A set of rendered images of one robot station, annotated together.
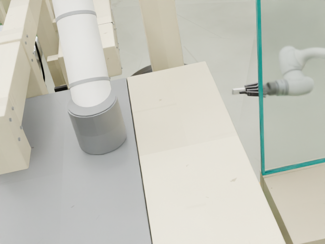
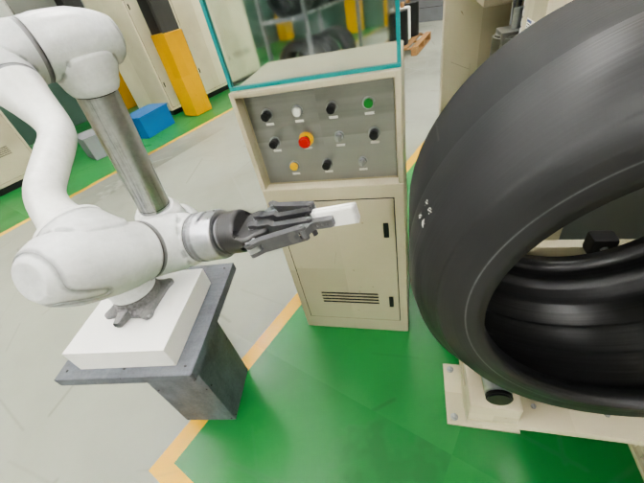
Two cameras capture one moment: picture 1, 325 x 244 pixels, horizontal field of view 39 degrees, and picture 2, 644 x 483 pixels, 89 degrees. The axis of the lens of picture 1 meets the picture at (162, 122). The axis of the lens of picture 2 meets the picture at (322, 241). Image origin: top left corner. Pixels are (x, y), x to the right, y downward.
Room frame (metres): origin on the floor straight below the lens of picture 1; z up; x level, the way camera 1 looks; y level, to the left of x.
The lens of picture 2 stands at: (2.43, -0.31, 1.53)
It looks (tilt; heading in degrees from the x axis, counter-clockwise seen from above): 39 degrees down; 202
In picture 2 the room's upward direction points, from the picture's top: 14 degrees counter-clockwise
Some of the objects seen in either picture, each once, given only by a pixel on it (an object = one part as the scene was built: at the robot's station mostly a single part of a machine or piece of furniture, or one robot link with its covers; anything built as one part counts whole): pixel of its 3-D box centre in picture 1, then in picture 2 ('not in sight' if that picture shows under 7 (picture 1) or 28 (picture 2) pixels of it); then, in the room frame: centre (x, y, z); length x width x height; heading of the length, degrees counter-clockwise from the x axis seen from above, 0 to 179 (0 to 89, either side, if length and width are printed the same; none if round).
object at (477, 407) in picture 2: not in sight; (479, 333); (1.95, -0.18, 0.83); 0.36 x 0.09 x 0.06; 1
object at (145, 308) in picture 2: not in sight; (134, 298); (1.87, -1.27, 0.77); 0.22 x 0.18 x 0.06; 6
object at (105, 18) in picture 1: (89, 35); not in sight; (2.06, 0.26, 1.71); 0.61 x 0.25 x 0.15; 1
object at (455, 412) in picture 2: not in sight; (477, 394); (1.69, -0.07, 0.01); 0.27 x 0.27 x 0.02; 1
